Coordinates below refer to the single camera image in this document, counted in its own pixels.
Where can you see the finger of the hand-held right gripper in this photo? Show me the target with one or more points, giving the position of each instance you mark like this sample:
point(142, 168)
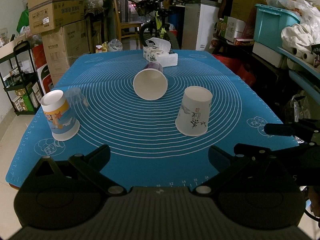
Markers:
point(280, 130)
point(252, 149)

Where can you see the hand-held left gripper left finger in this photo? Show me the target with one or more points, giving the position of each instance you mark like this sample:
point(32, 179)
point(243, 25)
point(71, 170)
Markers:
point(99, 155)

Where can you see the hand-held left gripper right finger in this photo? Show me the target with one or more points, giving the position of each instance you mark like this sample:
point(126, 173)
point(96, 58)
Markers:
point(219, 156)

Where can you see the purple paper cup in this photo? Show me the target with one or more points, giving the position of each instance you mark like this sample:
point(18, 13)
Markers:
point(150, 85)

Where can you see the white ink-print paper cup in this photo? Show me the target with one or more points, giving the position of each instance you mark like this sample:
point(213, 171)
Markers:
point(193, 110)

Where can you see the blue orange cartoon paper cup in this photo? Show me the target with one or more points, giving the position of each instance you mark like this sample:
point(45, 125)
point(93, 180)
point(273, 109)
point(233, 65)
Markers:
point(60, 120)

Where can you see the clear plastic cup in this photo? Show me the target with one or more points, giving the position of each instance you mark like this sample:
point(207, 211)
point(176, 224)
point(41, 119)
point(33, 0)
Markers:
point(80, 100)

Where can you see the black plastic bag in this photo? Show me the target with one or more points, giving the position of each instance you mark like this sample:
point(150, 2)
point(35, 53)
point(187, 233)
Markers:
point(298, 108)

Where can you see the blue silicone baking mat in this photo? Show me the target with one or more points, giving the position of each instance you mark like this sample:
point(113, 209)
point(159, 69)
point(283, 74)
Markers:
point(150, 132)

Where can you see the light blue shelf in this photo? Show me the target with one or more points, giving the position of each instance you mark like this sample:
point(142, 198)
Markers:
point(305, 80)

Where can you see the red bag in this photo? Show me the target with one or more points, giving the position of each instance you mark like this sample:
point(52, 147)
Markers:
point(240, 70)

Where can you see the white storage box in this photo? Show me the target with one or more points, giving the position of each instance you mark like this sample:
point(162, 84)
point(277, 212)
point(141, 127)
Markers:
point(268, 53)

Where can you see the toilet paper roll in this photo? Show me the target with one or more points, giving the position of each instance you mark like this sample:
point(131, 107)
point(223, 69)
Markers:
point(297, 51)
point(308, 58)

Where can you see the white crumpled plastic bag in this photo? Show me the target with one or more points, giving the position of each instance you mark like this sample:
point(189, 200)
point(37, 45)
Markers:
point(297, 36)

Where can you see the red white appliance box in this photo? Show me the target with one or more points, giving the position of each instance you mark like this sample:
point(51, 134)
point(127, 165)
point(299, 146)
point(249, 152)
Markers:
point(43, 75)

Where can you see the teal plastic storage bin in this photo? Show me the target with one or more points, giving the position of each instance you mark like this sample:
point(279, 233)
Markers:
point(272, 27)

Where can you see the white spray bottle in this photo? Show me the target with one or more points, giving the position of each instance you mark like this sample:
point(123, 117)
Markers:
point(99, 49)

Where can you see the yellow bottle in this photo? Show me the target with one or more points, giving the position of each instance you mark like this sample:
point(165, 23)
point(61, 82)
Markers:
point(105, 47)

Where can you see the black shelf cart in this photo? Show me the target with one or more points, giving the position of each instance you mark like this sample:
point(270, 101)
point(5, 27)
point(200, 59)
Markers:
point(20, 80)

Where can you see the small white plastic bag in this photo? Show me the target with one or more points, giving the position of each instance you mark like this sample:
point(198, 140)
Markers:
point(115, 45)

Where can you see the green white carton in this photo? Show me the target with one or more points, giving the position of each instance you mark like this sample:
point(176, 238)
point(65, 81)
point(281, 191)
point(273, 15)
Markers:
point(232, 28)

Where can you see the tall brown cardboard box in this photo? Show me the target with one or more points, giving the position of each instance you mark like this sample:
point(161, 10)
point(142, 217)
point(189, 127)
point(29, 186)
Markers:
point(67, 47)

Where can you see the printed tissue box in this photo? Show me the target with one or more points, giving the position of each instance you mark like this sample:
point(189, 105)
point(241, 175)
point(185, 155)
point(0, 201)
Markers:
point(153, 52)

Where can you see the white cabinet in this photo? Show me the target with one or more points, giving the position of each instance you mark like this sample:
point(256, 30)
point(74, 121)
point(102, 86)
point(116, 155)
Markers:
point(200, 25)

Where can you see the wooden chair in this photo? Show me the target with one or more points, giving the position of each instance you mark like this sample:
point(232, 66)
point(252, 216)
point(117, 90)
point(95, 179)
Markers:
point(127, 26)

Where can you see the large brown cardboard box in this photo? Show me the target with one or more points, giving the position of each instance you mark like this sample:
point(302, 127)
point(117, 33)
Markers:
point(245, 0)

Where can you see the black yellow bicycle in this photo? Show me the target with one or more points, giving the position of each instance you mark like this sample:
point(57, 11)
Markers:
point(160, 27)

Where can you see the open brown cardboard box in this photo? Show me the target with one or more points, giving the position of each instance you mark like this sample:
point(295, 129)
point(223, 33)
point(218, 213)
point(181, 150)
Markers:
point(55, 10)

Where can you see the green bag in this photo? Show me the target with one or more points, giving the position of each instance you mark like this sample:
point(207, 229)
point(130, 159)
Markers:
point(23, 21)

